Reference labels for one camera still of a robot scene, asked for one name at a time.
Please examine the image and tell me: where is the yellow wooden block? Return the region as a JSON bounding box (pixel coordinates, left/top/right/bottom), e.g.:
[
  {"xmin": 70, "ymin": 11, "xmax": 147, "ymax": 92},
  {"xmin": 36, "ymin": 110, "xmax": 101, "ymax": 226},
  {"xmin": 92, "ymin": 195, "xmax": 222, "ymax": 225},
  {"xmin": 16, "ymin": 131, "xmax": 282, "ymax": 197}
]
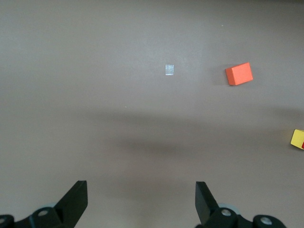
[{"xmin": 290, "ymin": 129, "xmax": 304, "ymax": 151}]

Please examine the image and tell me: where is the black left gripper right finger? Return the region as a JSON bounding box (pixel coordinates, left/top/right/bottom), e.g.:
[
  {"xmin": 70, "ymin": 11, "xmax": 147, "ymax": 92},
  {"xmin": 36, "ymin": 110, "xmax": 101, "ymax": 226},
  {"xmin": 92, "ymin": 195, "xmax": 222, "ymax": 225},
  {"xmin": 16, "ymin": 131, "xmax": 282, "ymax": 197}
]
[{"xmin": 195, "ymin": 181, "xmax": 285, "ymax": 228}]

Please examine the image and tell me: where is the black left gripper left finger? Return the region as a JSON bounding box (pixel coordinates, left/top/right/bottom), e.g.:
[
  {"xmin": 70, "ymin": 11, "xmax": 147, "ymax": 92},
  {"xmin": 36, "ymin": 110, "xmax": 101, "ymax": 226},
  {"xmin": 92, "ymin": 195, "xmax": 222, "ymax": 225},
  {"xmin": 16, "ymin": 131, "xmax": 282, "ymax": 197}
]
[{"xmin": 0, "ymin": 180, "xmax": 89, "ymax": 228}]

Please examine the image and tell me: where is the orange wooden block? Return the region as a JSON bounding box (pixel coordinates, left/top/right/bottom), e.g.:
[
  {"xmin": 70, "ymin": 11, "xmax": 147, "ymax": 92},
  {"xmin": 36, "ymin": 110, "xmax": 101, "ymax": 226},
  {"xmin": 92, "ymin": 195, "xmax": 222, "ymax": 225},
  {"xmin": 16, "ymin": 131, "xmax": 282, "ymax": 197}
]
[{"xmin": 224, "ymin": 62, "xmax": 254, "ymax": 86}]

